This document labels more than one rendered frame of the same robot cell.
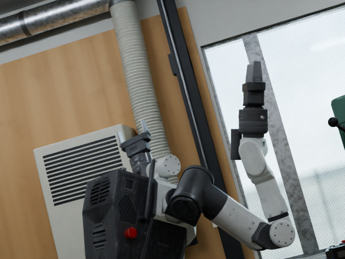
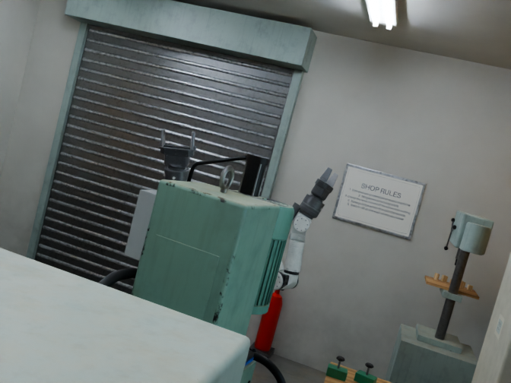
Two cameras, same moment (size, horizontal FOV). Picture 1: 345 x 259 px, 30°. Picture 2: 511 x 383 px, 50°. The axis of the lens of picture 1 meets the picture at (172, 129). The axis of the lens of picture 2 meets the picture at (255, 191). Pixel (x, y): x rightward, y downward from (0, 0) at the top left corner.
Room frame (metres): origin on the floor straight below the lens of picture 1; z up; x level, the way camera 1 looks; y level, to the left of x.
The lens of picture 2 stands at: (2.43, -2.20, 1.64)
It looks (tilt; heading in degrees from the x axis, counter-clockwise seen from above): 4 degrees down; 96
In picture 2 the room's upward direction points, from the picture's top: 15 degrees clockwise
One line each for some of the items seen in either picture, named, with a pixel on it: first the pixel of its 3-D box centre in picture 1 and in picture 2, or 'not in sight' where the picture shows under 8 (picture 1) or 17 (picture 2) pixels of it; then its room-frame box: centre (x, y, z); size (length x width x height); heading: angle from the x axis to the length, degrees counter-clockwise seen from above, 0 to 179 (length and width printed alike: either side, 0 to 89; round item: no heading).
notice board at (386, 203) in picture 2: not in sight; (378, 200); (2.91, 2.29, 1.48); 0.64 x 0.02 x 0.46; 171
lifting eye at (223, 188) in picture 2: not in sight; (226, 178); (2.22, -0.94, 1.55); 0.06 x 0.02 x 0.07; 75
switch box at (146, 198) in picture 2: not in sight; (153, 225); (2.07, -0.93, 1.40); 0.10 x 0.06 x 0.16; 75
